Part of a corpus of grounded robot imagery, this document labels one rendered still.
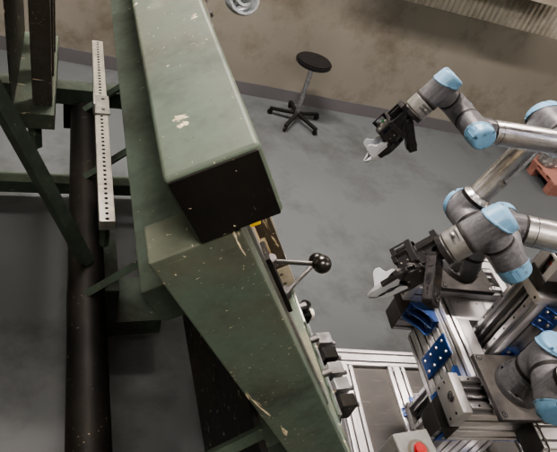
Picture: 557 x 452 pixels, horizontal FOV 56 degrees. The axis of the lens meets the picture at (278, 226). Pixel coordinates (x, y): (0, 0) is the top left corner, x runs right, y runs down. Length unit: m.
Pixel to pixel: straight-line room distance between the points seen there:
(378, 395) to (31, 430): 1.51
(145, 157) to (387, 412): 1.95
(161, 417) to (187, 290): 1.91
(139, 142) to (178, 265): 0.40
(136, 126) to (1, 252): 2.18
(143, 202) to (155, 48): 0.24
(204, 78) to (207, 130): 0.10
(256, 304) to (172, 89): 0.28
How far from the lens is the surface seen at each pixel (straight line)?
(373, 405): 2.58
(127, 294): 2.52
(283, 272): 1.77
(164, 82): 0.64
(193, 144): 0.53
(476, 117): 1.62
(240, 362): 0.79
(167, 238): 0.59
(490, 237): 1.20
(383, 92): 5.13
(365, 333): 3.10
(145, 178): 0.87
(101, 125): 2.21
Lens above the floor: 2.23
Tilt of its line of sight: 40 degrees down
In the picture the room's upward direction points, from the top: 20 degrees clockwise
